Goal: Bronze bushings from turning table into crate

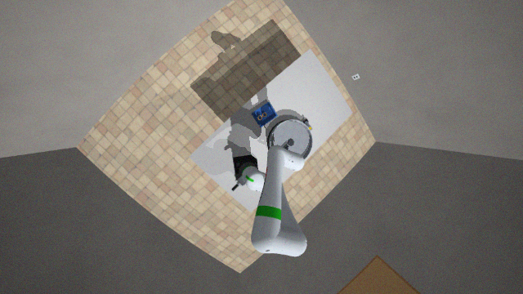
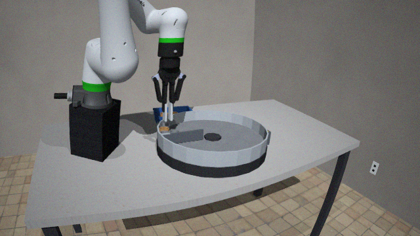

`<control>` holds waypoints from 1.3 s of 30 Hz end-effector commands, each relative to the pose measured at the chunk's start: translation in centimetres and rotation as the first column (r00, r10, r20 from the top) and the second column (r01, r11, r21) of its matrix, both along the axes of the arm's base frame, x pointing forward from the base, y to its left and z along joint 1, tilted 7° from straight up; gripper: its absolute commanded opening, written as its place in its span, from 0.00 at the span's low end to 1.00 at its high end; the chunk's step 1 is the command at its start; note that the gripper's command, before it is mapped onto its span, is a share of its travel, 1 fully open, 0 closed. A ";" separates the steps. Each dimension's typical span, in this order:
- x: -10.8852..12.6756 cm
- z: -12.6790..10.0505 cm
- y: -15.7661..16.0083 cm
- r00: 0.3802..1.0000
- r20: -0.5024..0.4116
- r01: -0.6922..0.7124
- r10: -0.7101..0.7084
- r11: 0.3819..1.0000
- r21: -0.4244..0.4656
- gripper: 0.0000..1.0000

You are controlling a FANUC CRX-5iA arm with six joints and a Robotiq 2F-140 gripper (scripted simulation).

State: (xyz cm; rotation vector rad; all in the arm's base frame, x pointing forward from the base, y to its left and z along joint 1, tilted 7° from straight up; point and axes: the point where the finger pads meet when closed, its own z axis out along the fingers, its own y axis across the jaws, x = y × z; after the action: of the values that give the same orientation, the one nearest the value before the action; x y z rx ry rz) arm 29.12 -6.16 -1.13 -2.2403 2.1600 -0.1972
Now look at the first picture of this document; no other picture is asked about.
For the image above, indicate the blue crate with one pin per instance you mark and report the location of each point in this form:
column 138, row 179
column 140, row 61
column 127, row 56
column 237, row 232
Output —
column 271, row 114

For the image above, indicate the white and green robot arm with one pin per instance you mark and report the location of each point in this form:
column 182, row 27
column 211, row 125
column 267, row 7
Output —
column 273, row 209

